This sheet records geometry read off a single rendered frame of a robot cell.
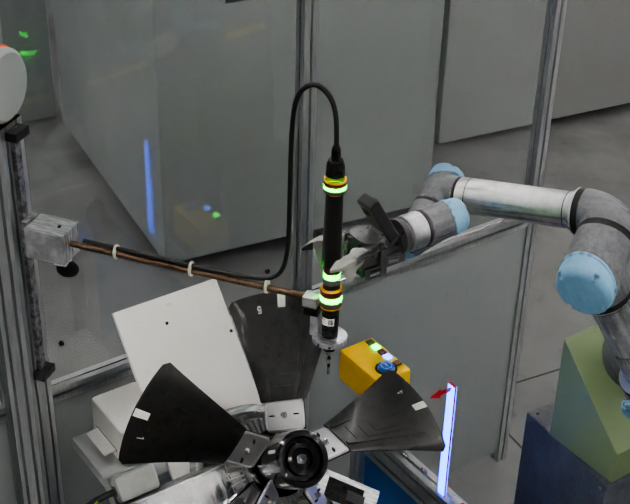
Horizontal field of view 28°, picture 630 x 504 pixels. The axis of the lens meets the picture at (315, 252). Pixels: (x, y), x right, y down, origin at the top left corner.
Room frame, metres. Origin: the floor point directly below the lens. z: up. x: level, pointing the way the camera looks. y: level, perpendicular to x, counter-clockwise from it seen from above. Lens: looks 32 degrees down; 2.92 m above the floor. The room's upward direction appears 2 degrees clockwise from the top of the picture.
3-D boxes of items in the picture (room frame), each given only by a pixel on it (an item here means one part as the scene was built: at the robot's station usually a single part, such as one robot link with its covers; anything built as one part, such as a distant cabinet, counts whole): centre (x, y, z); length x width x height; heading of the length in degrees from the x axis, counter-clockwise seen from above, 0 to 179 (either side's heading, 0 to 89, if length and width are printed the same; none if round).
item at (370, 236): (2.10, -0.12, 1.63); 0.12 x 0.08 x 0.09; 126
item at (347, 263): (2.01, -0.07, 1.64); 0.09 x 0.03 x 0.06; 147
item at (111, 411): (2.39, 0.46, 0.91); 0.17 x 0.16 x 0.11; 36
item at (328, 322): (2.03, -0.03, 1.66); 0.04 x 0.04 x 0.46
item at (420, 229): (2.15, -0.19, 1.64); 0.08 x 0.05 x 0.08; 36
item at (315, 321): (2.04, -0.02, 1.50); 0.09 x 0.07 x 0.10; 71
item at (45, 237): (2.24, 0.56, 1.54); 0.10 x 0.07 x 0.08; 71
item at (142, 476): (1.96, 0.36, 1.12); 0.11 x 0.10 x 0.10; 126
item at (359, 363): (2.48, -0.15, 1.02); 0.16 x 0.10 x 0.11; 36
